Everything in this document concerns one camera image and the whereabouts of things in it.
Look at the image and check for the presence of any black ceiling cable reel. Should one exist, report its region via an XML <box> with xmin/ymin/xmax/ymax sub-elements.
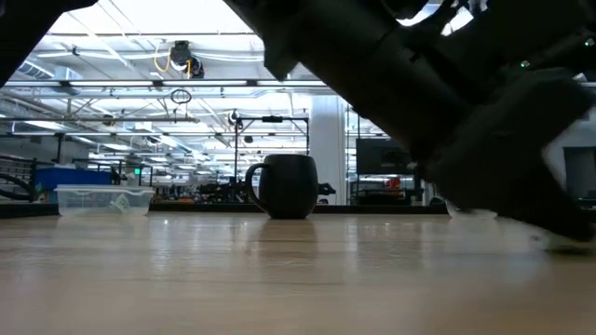
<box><xmin>169</xmin><ymin>40</ymin><xmax>206</xmax><ymax>80</ymax></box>

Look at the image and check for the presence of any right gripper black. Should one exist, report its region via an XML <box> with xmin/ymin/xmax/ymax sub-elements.
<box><xmin>421</xmin><ymin>68</ymin><xmax>596</xmax><ymax>244</ymax></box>

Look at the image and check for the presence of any large green white packet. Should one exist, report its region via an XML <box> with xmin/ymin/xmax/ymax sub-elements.
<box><xmin>541</xmin><ymin>232</ymin><xmax>596</xmax><ymax>256</ymax></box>

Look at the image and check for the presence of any blue storage bin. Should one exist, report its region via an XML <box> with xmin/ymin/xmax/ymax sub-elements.
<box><xmin>34</xmin><ymin>167</ymin><xmax>114</xmax><ymax>197</ymax></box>

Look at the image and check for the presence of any grey door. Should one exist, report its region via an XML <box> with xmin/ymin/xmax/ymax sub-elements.
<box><xmin>562</xmin><ymin>146</ymin><xmax>596</xmax><ymax>202</ymax></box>

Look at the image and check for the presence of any black curved hose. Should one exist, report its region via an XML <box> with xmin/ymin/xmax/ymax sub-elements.
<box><xmin>0</xmin><ymin>172</ymin><xmax>34</xmax><ymax>203</ymax></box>

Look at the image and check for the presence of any clear round plastic cup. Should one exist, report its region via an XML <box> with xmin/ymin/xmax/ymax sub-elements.
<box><xmin>445</xmin><ymin>200</ymin><xmax>500</xmax><ymax>221</ymax></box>

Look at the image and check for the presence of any hanging black cable loop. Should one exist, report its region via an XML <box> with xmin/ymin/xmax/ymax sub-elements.
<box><xmin>169</xmin><ymin>88</ymin><xmax>194</xmax><ymax>106</ymax></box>

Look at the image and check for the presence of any black ceramic mug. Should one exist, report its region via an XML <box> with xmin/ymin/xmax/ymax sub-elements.
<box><xmin>244</xmin><ymin>154</ymin><xmax>319</xmax><ymax>221</ymax></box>

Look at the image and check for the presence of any thin black vertical pole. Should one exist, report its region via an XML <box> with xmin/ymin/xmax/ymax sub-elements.
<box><xmin>356</xmin><ymin>115</ymin><xmax>361</xmax><ymax>207</ymax></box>
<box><xmin>345</xmin><ymin>105</ymin><xmax>350</xmax><ymax>207</ymax></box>

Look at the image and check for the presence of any black monitor screen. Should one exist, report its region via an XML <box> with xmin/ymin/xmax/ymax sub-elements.
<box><xmin>355</xmin><ymin>138</ymin><xmax>416</xmax><ymax>177</ymax></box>

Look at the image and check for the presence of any white building pillar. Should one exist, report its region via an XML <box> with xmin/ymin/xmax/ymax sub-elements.
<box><xmin>308</xmin><ymin>90</ymin><xmax>347</xmax><ymax>207</ymax></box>

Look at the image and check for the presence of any clear rectangular plastic container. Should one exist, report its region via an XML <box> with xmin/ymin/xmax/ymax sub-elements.
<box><xmin>53</xmin><ymin>185</ymin><xmax>156</xmax><ymax>218</ymax></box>

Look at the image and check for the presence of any long horizontal light bar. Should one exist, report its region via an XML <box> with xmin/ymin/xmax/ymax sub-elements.
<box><xmin>0</xmin><ymin>79</ymin><xmax>328</xmax><ymax>90</ymax></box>

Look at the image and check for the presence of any black metal frame rig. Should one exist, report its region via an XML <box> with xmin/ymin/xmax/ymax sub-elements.
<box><xmin>233</xmin><ymin>115</ymin><xmax>311</xmax><ymax>188</ymax></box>

